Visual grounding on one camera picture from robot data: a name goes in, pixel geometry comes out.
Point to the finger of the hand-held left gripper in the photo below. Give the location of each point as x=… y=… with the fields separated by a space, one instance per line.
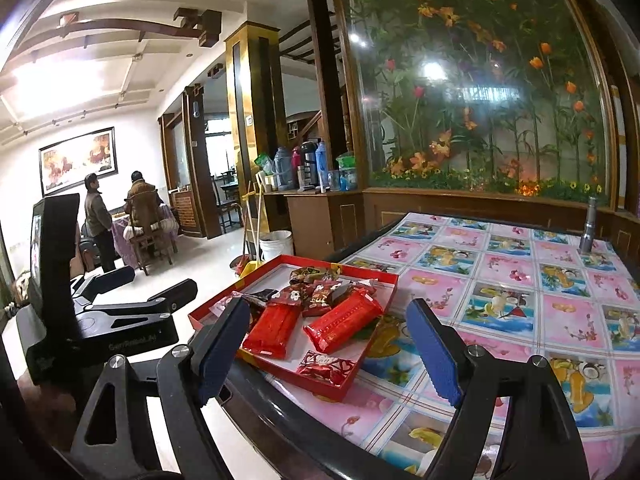
x=160 y=297
x=107 y=280

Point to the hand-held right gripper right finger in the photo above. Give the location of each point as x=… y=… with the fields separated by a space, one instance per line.
x=435 y=355

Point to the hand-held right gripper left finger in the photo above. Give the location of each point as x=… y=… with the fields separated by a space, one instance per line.
x=220 y=357

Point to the large red snack packet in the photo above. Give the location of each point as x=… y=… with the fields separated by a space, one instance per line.
x=272 y=330
x=342 y=322

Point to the black snack packet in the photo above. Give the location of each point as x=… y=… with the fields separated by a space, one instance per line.
x=265 y=297

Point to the red box white inside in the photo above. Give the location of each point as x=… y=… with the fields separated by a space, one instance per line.
x=297 y=340

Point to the small red white snack packet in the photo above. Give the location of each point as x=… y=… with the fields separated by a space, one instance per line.
x=291 y=296
x=322 y=366

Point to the brown gold snack packet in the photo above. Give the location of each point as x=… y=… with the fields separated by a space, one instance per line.
x=310 y=275

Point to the yellow broom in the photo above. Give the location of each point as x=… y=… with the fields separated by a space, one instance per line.
x=248 y=267

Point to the printed fruit tablecloth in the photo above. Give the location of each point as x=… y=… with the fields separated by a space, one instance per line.
x=525 y=300

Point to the white bucket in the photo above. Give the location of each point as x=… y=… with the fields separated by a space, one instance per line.
x=275 y=247

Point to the wooden cabinet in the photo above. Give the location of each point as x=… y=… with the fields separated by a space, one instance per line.
x=320 y=222

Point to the grey thermos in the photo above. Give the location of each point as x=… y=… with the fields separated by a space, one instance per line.
x=282 y=170

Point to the silver flashlight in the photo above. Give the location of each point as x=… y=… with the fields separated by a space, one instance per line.
x=589 y=230

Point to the dark thermos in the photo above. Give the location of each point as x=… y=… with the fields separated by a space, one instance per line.
x=307 y=162

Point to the glass flower display panel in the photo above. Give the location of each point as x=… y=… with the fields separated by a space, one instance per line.
x=475 y=85

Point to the framed wall painting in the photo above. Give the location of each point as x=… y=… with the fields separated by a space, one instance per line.
x=77 y=160

